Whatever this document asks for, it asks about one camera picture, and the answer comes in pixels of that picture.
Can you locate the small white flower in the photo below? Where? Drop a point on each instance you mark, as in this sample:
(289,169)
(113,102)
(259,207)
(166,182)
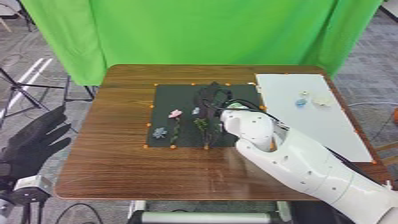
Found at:
(305,94)

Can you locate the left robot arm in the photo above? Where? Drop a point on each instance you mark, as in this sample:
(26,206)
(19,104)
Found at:
(31,191)

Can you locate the pink flower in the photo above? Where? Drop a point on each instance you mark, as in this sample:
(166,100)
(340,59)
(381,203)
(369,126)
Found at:
(175,113)

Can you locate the black tripod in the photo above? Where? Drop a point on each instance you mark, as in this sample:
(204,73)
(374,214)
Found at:
(21,87)

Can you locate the white sheet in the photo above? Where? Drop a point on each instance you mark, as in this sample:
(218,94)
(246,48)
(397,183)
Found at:
(323,128)

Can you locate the dark mat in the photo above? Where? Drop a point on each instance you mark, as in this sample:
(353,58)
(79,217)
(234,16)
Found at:
(172,98)

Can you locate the pale grey bar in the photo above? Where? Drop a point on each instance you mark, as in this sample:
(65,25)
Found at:
(207,218)

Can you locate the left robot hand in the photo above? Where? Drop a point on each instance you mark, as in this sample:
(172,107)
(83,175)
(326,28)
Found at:
(33,140)

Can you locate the green sprig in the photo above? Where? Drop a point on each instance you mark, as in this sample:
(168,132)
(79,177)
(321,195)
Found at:
(202,125)

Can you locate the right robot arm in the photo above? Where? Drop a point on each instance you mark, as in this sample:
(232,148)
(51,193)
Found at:
(308,166)

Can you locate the pale blue flower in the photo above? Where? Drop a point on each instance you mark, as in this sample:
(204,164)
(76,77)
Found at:
(197,111)

